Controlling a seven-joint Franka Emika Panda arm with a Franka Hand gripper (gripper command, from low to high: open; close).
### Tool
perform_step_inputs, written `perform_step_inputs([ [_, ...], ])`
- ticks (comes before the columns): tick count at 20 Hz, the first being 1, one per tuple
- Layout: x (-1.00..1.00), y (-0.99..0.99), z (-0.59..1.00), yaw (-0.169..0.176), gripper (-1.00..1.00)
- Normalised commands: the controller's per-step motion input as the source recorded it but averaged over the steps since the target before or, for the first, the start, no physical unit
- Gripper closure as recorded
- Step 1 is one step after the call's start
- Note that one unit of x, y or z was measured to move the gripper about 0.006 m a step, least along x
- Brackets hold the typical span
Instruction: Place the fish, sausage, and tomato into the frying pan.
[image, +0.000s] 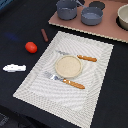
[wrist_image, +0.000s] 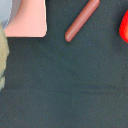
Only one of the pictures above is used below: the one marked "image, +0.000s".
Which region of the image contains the beige round plate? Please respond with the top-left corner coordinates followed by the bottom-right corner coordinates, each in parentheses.
top-left (55, 55), bottom-right (82, 78)

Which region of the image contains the pink stove board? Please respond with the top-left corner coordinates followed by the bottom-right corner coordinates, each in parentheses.
top-left (49, 0), bottom-right (128, 43)

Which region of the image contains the wooden handled fork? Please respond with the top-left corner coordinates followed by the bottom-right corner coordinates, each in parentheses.
top-left (44, 71), bottom-right (85, 89)

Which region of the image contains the beige bowl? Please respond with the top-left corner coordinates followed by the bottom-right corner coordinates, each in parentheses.
top-left (118, 4), bottom-right (128, 30)

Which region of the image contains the white fish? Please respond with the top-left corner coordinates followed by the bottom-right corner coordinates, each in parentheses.
top-left (3, 64), bottom-right (26, 72)

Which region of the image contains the red tomato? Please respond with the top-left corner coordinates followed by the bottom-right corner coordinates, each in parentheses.
top-left (25, 42), bottom-right (37, 53)

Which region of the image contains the grey frying pan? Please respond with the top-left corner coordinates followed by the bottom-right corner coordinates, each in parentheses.
top-left (77, 1), bottom-right (103, 26)

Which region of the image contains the grey cooking pot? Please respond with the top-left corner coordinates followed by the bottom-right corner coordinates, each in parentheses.
top-left (56, 0), bottom-right (77, 20)

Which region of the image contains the wooden handled knife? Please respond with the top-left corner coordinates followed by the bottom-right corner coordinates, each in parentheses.
top-left (55, 50), bottom-right (97, 62)

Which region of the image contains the white woven placemat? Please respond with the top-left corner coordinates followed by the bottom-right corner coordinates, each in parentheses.
top-left (13, 31), bottom-right (113, 128)

